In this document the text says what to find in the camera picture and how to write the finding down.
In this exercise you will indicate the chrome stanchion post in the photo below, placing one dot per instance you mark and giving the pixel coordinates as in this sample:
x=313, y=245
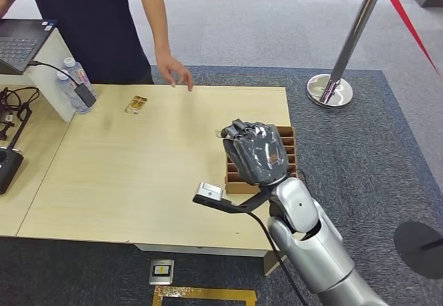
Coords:
x=353, y=38

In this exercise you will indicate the chrome stanchion base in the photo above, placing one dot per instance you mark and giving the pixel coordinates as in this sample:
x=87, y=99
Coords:
x=340, y=95

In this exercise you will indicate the black round floor base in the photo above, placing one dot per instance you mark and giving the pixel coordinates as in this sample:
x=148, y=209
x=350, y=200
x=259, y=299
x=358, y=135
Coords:
x=415, y=249

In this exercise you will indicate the black power adapter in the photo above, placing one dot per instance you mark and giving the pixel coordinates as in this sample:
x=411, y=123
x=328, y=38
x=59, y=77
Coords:
x=85, y=95

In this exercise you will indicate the black desk device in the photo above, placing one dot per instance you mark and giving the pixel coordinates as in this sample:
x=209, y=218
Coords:
x=8, y=168

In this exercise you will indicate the person's left forearm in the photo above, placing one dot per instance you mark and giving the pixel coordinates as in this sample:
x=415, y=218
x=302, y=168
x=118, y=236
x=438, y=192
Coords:
x=154, y=15

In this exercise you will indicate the yellow floor tape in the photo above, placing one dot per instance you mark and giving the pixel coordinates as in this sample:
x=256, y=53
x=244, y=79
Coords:
x=207, y=292

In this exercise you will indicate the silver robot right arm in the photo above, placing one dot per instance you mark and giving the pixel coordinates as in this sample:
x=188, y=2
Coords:
x=311, y=244

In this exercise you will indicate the white laptop stand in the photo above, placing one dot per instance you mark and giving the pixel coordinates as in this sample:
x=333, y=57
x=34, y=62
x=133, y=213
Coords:
x=52, y=79

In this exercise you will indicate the clear water bottle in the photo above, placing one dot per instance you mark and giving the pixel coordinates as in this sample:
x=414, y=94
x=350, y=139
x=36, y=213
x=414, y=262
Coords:
x=71, y=95
x=81, y=74

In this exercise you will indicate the silver floor socket plate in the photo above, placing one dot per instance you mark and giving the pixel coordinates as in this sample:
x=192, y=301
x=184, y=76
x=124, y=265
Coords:
x=161, y=272

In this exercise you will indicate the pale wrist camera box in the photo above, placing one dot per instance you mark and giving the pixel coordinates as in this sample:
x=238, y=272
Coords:
x=210, y=192

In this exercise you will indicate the dark laptop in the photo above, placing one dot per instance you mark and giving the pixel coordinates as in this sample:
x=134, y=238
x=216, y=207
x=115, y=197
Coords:
x=20, y=42

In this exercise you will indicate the person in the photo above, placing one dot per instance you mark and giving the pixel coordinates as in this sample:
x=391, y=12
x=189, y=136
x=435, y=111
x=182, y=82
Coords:
x=93, y=28

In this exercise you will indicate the person's left hand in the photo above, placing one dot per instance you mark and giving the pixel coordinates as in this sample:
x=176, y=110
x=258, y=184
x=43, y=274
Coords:
x=171, y=67

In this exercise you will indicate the black camera bracket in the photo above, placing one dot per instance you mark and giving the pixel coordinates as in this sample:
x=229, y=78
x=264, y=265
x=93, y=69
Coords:
x=235, y=207

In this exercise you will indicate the short red barrier belt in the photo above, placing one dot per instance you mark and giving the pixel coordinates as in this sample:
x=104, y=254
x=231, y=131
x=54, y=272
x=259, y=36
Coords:
x=404, y=19

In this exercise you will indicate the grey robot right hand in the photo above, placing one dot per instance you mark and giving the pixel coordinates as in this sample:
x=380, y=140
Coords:
x=256, y=157

